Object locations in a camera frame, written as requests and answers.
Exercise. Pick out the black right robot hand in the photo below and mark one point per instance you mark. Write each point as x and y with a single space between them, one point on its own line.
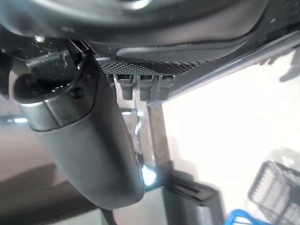
93 152

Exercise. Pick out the blue plastic shopping basket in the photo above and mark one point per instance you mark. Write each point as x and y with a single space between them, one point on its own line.
236 218

